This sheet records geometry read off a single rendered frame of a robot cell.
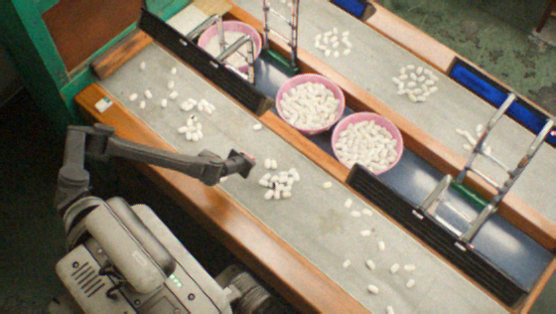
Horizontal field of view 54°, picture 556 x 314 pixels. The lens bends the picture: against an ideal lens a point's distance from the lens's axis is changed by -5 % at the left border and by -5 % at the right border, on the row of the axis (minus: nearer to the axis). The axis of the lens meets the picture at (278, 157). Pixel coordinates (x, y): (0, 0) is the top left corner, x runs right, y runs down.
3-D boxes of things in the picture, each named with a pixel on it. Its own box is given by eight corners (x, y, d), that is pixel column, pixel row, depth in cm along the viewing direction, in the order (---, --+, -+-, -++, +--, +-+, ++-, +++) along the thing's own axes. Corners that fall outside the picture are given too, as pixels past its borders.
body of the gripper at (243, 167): (234, 147, 202) (221, 150, 196) (255, 163, 198) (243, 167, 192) (227, 161, 205) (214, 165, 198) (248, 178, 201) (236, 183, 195)
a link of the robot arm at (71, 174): (61, 146, 180) (66, 117, 177) (102, 154, 185) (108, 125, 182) (52, 212, 140) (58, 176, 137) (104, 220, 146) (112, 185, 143)
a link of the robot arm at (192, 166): (85, 158, 178) (92, 126, 175) (89, 152, 184) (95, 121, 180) (215, 191, 186) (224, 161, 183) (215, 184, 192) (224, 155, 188)
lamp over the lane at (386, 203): (513, 312, 153) (522, 305, 147) (343, 183, 175) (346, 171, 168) (527, 291, 156) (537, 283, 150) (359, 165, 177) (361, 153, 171)
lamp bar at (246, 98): (259, 119, 186) (258, 106, 180) (136, 27, 207) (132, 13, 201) (275, 103, 189) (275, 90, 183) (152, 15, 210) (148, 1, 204)
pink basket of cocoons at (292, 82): (331, 151, 222) (332, 138, 214) (266, 131, 227) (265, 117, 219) (350, 98, 235) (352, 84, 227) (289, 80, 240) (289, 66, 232)
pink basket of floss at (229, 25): (261, 82, 239) (260, 68, 231) (198, 83, 239) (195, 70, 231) (262, 35, 253) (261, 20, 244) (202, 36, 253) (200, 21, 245)
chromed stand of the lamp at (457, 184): (490, 217, 208) (535, 157, 169) (448, 186, 214) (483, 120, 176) (515, 183, 215) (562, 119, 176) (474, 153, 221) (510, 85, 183)
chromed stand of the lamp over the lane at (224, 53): (228, 138, 226) (217, 66, 187) (194, 110, 233) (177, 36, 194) (261, 108, 233) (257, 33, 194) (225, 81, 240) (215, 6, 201)
